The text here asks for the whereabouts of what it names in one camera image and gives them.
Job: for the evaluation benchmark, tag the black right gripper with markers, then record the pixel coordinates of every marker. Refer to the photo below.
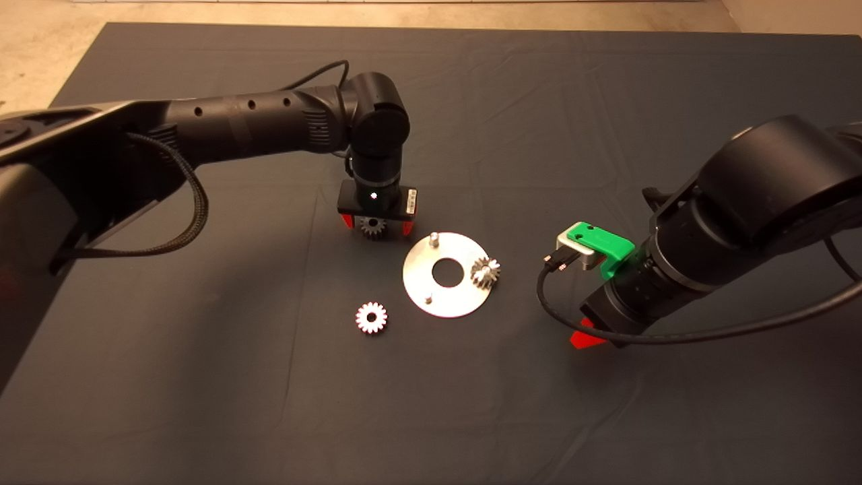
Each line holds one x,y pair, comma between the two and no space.
613,313

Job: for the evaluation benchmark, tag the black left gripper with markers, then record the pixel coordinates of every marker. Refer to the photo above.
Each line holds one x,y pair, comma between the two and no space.
350,199

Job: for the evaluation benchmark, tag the small steel planetary gear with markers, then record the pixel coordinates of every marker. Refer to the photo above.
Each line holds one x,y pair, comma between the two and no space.
372,229
485,273
372,317

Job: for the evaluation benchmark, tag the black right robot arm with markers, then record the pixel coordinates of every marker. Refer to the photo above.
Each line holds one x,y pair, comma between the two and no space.
761,188

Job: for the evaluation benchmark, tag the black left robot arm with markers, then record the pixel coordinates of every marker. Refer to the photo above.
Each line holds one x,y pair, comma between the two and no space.
236,124

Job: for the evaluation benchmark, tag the round metal carrier plate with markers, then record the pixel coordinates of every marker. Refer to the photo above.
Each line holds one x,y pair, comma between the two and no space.
431,289

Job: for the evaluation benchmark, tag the dark grey table cloth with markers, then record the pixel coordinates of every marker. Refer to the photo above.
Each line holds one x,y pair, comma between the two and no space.
471,404

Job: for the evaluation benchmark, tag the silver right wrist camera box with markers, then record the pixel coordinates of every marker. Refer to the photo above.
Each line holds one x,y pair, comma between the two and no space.
572,249

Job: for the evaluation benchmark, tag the green right camera mount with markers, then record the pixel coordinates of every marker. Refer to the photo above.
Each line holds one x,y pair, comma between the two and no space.
606,244

